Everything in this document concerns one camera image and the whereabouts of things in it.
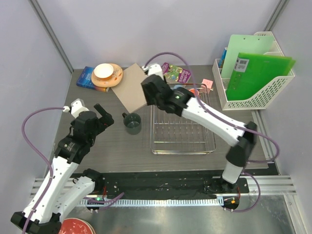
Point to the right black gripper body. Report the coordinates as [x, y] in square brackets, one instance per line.
[151, 101]

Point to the bright green folder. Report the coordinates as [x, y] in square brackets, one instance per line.
[253, 71]

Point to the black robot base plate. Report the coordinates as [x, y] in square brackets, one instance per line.
[174, 185]

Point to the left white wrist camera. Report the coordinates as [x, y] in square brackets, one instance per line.
[76, 108]

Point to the orange white bowl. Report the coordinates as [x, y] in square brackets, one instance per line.
[104, 71]

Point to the purple treehouse book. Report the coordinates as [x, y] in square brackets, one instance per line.
[175, 74]

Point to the orange cup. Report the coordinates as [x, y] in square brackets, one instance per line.
[194, 91]

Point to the grey mug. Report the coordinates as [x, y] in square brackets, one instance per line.
[132, 123]

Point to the red round plate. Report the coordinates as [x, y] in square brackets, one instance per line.
[76, 226]

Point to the blue Jane Eyre book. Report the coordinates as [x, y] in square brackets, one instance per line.
[85, 81]

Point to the beige bird plate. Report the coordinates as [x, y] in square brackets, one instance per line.
[114, 80]

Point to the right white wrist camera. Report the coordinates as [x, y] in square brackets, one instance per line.
[153, 69]

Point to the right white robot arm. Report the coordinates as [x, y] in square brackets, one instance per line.
[183, 103]

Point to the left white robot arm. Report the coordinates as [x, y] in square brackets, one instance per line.
[48, 208]

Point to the blue book in organizer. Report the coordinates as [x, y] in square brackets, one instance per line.
[221, 61]

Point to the metal wire dish rack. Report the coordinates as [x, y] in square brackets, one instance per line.
[174, 135]

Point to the beige cardboard notebook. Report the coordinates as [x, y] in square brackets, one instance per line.
[129, 90]

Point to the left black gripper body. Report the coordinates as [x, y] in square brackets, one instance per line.
[99, 128]

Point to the white file organizer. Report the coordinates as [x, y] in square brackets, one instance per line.
[263, 43]

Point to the slotted cable duct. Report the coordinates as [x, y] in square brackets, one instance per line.
[169, 203]

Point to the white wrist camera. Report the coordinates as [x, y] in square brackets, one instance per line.
[76, 108]
[153, 69]

